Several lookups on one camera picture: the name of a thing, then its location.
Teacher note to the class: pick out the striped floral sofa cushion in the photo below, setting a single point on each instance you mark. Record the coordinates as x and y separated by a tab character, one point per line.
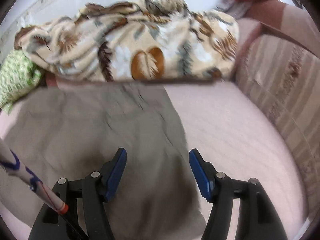
282	79

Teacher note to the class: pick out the brown pink sofa backrest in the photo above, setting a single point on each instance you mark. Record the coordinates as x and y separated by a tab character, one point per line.
278	19

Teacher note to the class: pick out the leaf-print beige blanket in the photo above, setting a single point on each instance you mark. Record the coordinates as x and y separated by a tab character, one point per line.
134	41

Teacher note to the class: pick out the green patterned pillow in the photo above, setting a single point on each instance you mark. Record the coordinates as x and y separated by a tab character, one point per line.
19	76

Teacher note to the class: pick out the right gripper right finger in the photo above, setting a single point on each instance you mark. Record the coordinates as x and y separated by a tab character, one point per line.
258	218

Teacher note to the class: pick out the white marker with red tip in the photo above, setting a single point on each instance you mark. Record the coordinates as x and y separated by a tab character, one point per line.
14	167

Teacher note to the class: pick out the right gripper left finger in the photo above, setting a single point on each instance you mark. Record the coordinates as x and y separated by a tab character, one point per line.
86	217

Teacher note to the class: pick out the olive quilted puffer jacket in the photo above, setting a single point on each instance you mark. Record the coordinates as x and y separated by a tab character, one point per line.
71	133

